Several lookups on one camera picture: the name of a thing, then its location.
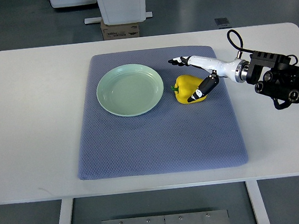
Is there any right white table leg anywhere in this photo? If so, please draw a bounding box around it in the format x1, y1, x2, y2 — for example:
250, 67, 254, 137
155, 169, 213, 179
245, 180, 271, 224

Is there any yellow bell pepper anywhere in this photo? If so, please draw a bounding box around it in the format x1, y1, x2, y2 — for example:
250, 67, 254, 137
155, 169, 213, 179
171, 74, 207, 104

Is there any left white table leg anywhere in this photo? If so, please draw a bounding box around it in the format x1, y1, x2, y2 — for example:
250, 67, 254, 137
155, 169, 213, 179
59, 198, 73, 224

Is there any blue textured mat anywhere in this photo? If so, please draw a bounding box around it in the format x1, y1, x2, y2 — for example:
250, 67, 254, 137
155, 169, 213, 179
78, 46, 248, 180

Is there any grey floor socket plate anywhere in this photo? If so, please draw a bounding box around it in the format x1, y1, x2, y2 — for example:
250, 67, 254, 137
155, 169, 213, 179
214, 17, 230, 28

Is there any cardboard box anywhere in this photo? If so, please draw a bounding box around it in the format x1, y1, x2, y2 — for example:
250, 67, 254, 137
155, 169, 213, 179
100, 20, 140, 41

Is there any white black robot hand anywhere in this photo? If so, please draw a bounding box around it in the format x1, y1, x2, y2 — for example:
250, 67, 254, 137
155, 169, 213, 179
168, 56, 249, 102

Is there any white table leg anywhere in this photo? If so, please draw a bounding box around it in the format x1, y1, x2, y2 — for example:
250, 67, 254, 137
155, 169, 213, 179
59, 198, 73, 224
245, 180, 271, 224

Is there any light green plate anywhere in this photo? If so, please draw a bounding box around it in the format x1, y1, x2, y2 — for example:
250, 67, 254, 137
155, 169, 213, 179
96, 64, 164, 117

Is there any white pedestal column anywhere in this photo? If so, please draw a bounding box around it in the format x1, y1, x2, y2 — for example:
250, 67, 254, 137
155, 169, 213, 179
84, 0, 153, 26

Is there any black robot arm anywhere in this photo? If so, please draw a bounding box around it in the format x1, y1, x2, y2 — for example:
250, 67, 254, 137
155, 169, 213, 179
227, 30, 299, 110

